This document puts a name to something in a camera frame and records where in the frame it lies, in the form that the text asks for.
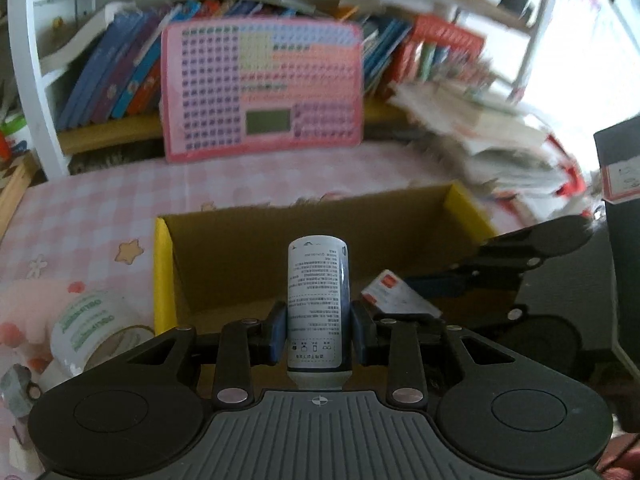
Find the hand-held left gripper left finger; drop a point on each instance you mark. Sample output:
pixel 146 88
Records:
pixel 280 335

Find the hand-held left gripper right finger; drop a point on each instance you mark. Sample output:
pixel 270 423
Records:
pixel 359 335

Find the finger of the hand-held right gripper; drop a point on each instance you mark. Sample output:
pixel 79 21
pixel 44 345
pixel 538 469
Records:
pixel 507 320
pixel 435 285

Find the white card with red label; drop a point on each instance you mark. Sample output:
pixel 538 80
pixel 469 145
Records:
pixel 395 292

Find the white spray bottle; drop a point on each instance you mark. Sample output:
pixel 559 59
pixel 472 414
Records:
pixel 315 300

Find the yellow-edged cardboard box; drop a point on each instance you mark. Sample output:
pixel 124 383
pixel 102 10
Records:
pixel 225 260

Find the clear tape roll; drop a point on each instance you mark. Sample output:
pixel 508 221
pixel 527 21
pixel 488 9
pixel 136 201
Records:
pixel 85 320

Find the grey purple toy car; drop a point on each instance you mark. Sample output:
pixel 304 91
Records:
pixel 15 390

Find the stack of papers and books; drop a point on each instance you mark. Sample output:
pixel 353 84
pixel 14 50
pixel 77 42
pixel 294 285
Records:
pixel 480 130

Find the red cloth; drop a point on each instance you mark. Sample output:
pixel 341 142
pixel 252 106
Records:
pixel 567 170

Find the pink checkered tablecloth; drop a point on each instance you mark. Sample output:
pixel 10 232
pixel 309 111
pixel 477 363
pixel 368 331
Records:
pixel 100 220

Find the pink learning tablet toy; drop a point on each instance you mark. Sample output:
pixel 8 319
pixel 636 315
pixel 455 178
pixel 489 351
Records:
pixel 300 85

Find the red thick book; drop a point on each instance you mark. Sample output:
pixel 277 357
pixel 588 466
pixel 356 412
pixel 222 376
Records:
pixel 445 35

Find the pink plush toy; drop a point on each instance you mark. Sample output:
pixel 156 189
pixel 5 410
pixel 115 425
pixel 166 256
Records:
pixel 25 305

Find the checkered wooden box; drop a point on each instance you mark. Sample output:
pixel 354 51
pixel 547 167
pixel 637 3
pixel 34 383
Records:
pixel 15 185

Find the row of blue books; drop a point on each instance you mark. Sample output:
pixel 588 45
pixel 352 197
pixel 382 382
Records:
pixel 100 75

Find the white bookshelf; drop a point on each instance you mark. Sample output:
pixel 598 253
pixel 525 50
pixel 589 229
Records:
pixel 35 110

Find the white green cup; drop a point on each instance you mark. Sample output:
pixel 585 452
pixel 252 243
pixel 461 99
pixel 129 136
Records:
pixel 12 132

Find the white curved booklet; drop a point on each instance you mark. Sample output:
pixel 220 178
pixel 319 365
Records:
pixel 75 35

